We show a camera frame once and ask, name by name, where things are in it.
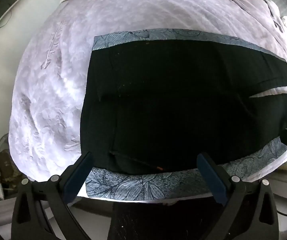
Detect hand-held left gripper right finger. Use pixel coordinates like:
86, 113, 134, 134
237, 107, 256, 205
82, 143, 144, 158
196, 152, 280, 240

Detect black pants with blue floral trim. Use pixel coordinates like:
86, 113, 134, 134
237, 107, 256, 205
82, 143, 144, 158
80, 29, 287, 202

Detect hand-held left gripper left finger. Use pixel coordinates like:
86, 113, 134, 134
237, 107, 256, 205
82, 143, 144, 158
11, 151, 94, 240

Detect grey lilac crumpled duvet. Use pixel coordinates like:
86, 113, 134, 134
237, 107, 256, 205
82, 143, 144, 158
221, 0, 287, 58

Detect standing fan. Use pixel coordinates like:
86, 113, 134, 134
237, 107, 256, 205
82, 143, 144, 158
0, 132, 17, 183

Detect lavender embossed bed blanket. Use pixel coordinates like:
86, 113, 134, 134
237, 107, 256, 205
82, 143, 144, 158
8, 0, 287, 183

